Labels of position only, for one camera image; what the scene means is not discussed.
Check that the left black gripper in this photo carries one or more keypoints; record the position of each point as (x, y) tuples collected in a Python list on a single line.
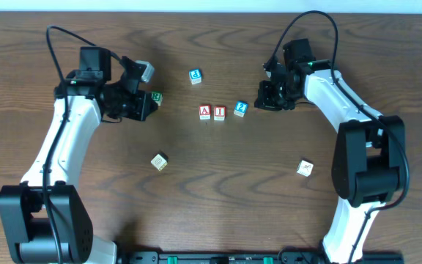
[(138, 106)]

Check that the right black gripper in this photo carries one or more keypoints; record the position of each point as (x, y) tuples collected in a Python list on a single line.
[(268, 96)]

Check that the blue number 2 block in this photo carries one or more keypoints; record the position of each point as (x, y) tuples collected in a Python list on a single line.
[(240, 108)]

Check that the red letter I block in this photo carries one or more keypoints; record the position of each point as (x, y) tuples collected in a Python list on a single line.
[(219, 113)]

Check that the red letter A block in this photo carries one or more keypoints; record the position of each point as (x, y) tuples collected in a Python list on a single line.
[(204, 112)]

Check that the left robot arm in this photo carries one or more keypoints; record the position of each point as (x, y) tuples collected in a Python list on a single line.
[(43, 217)]

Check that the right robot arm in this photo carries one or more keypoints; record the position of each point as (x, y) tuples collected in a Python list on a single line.
[(368, 165)]

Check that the green R block left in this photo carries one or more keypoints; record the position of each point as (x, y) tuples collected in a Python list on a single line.
[(157, 97)]

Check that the plain wooden block left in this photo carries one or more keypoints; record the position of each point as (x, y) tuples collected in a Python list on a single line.
[(160, 161)]

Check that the plain wooden block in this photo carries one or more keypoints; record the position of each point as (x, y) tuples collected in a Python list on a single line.
[(305, 168), (160, 161)]

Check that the blue letter P block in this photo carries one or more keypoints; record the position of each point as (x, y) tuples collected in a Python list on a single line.
[(195, 76)]

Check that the plain wooden block right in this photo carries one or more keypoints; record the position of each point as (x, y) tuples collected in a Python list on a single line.
[(305, 168)]

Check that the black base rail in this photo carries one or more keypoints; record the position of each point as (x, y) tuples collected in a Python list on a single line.
[(195, 258)]

